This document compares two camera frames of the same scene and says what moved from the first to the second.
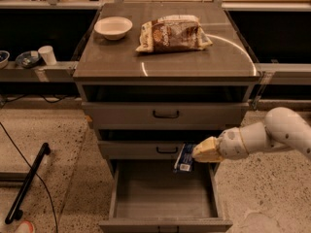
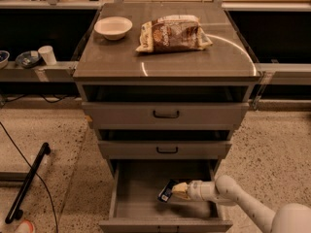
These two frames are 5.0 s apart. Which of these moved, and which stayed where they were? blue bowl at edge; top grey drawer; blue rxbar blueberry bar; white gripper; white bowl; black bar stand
Moved: blue rxbar blueberry bar; white gripper
Stayed: blue bowl at edge; black bar stand; white bowl; top grey drawer
